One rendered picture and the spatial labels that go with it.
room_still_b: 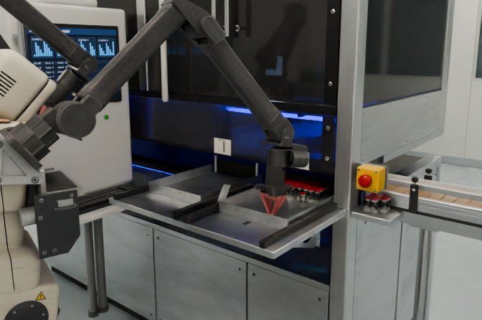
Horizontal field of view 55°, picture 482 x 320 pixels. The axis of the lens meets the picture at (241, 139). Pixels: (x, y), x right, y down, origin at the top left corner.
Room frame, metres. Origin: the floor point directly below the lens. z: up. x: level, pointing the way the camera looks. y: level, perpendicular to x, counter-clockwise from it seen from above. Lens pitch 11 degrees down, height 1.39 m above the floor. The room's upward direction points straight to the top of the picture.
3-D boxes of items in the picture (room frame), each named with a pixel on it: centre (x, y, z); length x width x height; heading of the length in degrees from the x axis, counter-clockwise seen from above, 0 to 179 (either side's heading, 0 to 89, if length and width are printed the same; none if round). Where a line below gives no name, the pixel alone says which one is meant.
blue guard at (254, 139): (2.05, 0.46, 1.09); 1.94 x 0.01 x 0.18; 51
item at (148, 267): (2.43, 0.15, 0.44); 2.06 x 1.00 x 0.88; 51
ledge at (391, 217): (1.41, -0.44, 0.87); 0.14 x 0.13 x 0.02; 141
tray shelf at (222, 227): (1.50, 0.04, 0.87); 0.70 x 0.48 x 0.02; 51
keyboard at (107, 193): (1.70, 0.55, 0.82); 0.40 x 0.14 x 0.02; 142
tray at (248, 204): (1.45, -0.14, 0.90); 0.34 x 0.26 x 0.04; 141
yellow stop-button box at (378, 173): (1.38, -0.41, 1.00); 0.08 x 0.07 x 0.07; 141
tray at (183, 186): (1.66, 0.13, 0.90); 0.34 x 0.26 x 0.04; 141
